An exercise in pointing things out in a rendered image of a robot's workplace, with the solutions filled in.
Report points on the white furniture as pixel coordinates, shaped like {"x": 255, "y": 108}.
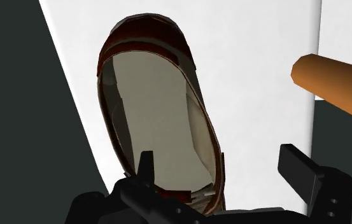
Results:
{"x": 250, "y": 93}

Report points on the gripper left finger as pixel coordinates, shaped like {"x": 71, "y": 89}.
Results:
{"x": 146, "y": 189}

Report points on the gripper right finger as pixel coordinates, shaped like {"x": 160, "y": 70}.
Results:
{"x": 321, "y": 186}

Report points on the dark red shoe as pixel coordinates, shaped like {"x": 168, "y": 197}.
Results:
{"x": 155, "y": 124}

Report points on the orange cylinder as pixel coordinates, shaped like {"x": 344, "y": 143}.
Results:
{"x": 337, "y": 83}

